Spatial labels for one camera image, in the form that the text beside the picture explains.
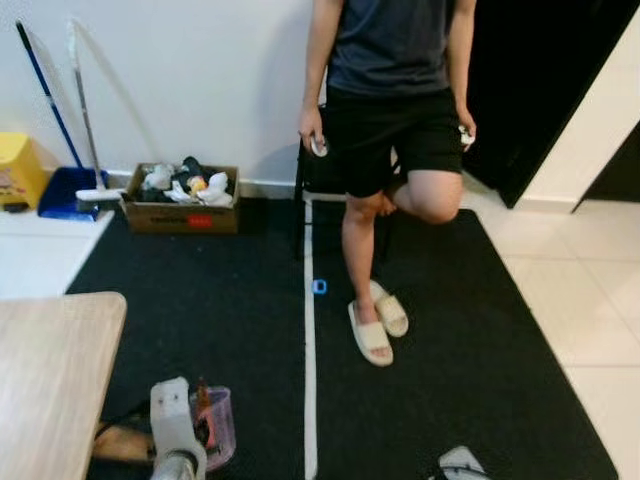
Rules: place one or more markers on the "white handheld controller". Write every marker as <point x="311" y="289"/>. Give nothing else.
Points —
<point x="466" y="136"/>
<point x="318" y="146"/>

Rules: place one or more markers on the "purple plastic measuring jug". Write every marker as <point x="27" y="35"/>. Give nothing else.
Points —
<point x="222" y="430"/>

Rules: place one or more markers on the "black door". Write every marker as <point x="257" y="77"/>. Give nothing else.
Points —
<point x="540" y="80"/>

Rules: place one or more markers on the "large black floor mat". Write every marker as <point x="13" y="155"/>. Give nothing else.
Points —
<point x="470" y="380"/>
<point x="220" y="330"/>

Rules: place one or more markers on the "beige slipper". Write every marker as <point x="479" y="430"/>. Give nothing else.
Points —
<point x="372" y="345"/>
<point x="392" y="315"/>

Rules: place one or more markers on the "person in black shorts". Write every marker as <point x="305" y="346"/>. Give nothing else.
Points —
<point x="390" y="60"/>

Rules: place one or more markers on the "blue tape roll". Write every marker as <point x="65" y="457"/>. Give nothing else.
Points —
<point x="314" y="287"/>

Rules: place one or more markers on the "black stool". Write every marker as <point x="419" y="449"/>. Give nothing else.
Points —
<point x="299" y="220"/>

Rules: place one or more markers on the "white floor tape strip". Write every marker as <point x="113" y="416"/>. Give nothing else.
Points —
<point x="310" y="400"/>

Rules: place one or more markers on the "reddish brown food item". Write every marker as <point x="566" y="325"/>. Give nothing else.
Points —
<point x="205" y="412"/>

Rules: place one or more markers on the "cardboard box with red label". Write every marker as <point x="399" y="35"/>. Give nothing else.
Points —
<point x="170" y="220"/>

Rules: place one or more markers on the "yellow cartoon print bin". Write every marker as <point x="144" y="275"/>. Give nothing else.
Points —
<point x="22" y="170"/>

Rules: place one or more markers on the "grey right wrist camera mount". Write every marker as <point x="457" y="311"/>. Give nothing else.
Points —
<point x="462" y="467"/>

